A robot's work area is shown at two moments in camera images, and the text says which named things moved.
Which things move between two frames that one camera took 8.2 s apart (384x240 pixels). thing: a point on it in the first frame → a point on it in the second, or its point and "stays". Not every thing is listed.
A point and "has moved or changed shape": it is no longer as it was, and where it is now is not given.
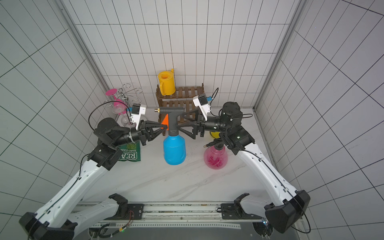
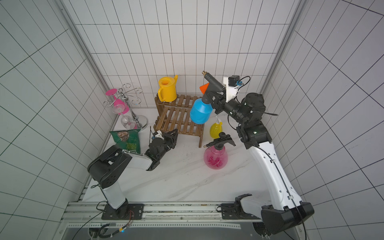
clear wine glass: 125,121 stays
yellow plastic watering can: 167,82 has moved or changed shape
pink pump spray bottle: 216,156 stays
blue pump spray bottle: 174,150 → 202,107
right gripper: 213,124 → 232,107
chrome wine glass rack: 126,95 stays
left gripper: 150,131 → 174,137
